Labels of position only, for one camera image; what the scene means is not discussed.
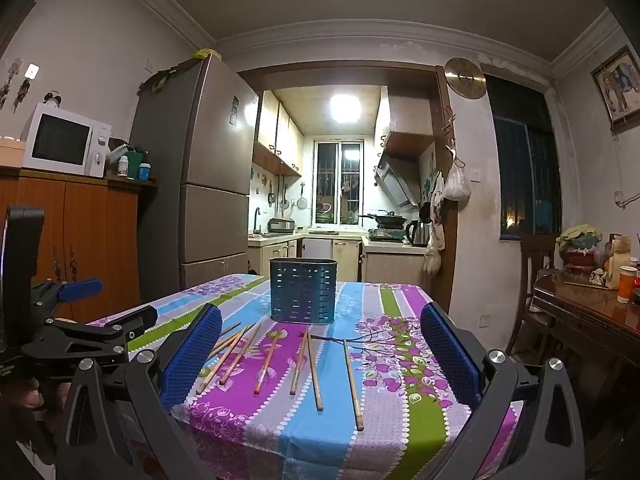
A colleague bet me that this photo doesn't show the gas stove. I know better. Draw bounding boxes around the gas stove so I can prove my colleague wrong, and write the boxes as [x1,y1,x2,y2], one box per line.
[367,227,406,243]

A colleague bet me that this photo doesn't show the kitchen ceiling light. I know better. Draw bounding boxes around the kitchen ceiling light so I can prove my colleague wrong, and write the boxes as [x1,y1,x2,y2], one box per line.
[330,94,361,123]

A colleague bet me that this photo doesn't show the orange cup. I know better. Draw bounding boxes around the orange cup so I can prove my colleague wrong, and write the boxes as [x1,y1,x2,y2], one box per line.
[617,266,638,304]

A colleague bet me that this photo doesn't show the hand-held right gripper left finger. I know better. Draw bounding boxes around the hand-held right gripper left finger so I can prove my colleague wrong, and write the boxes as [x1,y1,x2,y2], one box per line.
[55,304,223,480]

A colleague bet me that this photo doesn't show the dark wooden dining table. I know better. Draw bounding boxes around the dark wooden dining table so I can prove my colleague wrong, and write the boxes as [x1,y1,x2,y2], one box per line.
[530,267,640,401]

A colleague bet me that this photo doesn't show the white microwave oven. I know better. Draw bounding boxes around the white microwave oven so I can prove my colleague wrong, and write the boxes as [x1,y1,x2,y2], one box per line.
[22,102,112,178]

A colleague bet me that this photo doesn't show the wooden sideboard cabinet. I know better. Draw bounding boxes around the wooden sideboard cabinet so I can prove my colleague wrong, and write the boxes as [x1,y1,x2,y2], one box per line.
[0,167,158,326]

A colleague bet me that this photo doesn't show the beige bottle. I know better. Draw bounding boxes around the beige bottle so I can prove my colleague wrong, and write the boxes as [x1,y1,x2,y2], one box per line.
[605,234,633,288]

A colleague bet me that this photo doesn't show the kitchen cabinets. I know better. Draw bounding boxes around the kitchen cabinets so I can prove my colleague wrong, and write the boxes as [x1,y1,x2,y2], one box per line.
[248,235,426,283]
[252,91,304,177]

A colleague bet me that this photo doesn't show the black wok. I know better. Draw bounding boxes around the black wok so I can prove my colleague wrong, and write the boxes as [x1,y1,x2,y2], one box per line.
[359,210,408,228]

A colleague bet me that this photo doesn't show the framed wall picture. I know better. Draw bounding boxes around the framed wall picture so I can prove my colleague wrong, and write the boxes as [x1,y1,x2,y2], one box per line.
[591,45,640,133]

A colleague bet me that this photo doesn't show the steel electric kettle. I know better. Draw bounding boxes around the steel electric kettle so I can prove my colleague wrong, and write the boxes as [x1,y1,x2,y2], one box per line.
[406,220,432,247]

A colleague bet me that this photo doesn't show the wooden chopstick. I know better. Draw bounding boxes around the wooden chopstick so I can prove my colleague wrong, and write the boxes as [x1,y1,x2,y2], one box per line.
[343,339,365,431]
[306,331,324,412]
[209,325,257,361]
[254,329,285,395]
[290,327,309,395]
[196,326,251,395]
[219,323,263,386]
[210,322,242,353]

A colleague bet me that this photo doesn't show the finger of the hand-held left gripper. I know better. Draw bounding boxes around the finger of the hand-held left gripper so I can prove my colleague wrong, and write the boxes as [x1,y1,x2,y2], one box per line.
[31,279,104,322]
[21,305,159,367]

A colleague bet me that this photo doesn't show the striped floral tablecloth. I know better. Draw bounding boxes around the striped floral tablecloth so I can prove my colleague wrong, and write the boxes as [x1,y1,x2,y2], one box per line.
[87,272,526,480]

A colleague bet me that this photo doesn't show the person's left hand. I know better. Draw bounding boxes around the person's left hand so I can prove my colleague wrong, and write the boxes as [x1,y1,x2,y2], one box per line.
[15,379,68,413]

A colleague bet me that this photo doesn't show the wooden chair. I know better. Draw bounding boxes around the wooden chair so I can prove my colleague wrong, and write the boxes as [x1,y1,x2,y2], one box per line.
[505,234,558,356]

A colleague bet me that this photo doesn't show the upper kitchen cabinets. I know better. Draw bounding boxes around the upper kitchen cabinets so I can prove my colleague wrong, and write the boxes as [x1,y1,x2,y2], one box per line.
[252,91,304,177]

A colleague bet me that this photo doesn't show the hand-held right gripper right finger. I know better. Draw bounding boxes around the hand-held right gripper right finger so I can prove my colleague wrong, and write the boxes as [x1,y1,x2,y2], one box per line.
[420,302,586,480]

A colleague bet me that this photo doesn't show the hanging white plastic bag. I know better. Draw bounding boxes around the hanging white plastic bag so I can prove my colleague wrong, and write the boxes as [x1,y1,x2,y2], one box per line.
[444,160,472,201]

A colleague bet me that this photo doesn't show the range hood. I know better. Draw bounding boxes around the range hood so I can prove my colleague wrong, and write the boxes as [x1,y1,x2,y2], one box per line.
[375,155,421,211]

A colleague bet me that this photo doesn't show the blue perforated utensil holder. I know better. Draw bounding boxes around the blue perforated utensil holder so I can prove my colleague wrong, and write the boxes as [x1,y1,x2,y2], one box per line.
[269,257,339,323]

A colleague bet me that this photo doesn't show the lower kitchen cabinets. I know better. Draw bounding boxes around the lower kitchen cabinets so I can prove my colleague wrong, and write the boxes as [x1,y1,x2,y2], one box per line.
[248,235,426,283]

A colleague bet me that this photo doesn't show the dark room window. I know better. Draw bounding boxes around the dark room window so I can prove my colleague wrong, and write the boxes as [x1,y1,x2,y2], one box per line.
[485,75,563,241]

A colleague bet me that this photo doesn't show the round golden wall plate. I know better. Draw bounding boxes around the round golden wall plate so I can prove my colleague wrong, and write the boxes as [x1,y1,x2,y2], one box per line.
[444,57,487,100]

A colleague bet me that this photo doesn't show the hanging cloth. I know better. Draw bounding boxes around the hanging cloth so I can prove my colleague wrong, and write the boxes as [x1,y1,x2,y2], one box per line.
[424,172,446,275]

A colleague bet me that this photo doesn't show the bowl of artificial flowers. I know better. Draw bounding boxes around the bowl of artificial flowers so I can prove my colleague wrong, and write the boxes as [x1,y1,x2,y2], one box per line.
[556,225,603,273]

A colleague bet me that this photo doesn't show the kitchen window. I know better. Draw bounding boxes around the kitchen window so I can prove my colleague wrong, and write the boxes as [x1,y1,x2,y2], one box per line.
[314,141,362,226]

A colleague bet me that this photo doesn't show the grey refrigerator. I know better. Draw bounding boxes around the grey refrigerator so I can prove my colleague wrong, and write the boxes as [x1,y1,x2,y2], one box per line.
[130,55,261,306]

